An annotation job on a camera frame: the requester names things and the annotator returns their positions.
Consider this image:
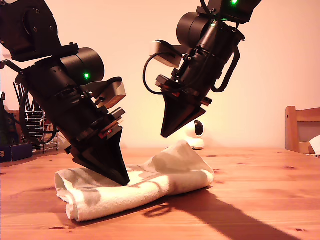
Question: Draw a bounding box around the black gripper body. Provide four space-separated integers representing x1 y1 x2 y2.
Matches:
155 49 231 106
44 86 126 161

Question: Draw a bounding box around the cream tea towel pink trim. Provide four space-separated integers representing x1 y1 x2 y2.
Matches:
54 139 215 223

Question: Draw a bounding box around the black chopstick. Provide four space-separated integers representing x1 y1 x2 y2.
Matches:
17 83 27 111
13 82 23 111

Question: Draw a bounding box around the wooden chair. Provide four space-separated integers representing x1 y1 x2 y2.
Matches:
284 106 320 155

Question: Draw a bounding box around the white tissue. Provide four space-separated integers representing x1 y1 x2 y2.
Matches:
308 134 320 157

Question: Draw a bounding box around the white round security camera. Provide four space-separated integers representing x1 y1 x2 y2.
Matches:
181 119 206 151

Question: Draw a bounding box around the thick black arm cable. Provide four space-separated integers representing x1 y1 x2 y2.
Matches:
18 91 60 145
211 43 241 93

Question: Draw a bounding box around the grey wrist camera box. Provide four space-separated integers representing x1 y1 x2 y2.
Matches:
149 39 186 68
79 76 127 109

